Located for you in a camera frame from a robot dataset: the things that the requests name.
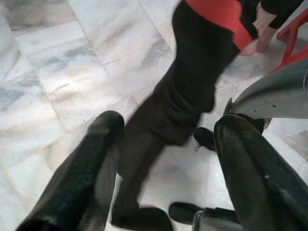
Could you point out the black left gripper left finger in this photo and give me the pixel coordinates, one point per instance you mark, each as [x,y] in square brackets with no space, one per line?
[72,187]

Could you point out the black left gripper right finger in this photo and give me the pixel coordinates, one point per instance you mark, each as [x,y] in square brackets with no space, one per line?
[260,183]

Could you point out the black garment with red band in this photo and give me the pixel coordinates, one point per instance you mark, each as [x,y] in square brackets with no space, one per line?
[187,84]

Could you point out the black robot foot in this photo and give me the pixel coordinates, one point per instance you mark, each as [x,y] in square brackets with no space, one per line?
[183,213]

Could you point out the grey robot left leg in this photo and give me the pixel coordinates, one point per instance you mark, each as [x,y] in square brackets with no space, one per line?
[272,96]

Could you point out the person's bare foot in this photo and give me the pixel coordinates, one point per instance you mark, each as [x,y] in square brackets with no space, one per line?
[263,36]

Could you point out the red plastic stool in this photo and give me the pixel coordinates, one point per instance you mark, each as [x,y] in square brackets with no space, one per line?
[291,38]

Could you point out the person's black trouser leg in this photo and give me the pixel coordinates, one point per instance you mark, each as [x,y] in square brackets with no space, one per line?
[281,12]

